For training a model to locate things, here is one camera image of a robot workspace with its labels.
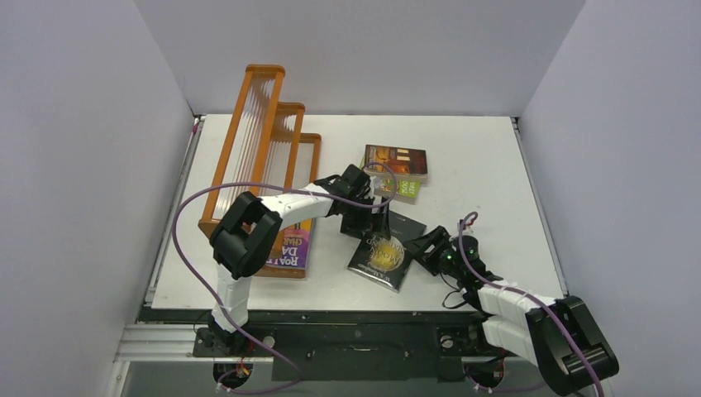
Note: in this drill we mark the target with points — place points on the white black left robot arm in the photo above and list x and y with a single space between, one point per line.
244 238

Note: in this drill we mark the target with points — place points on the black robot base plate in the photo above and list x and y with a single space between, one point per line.
237 376

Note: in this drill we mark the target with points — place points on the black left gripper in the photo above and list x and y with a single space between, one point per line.
374 225

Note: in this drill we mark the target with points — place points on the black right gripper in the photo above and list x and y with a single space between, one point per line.
426 247

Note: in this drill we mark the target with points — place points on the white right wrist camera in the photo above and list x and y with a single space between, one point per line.
465 227

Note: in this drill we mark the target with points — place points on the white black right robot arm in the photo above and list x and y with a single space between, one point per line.
536 329

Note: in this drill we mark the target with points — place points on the orange wooden file rack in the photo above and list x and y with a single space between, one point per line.
264 144

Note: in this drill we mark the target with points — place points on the brown cover paperback book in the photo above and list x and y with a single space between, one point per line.
375 154

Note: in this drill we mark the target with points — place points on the aluminium rail frame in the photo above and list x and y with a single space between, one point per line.
350 347

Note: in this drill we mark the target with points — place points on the dark Moon and Sixpence book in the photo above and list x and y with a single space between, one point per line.
385 261

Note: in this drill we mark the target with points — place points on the green cover paperback book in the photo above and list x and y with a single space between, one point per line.
395 177

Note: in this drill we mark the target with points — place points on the colourful Roald Dahl paperback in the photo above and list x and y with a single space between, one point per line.
289 256

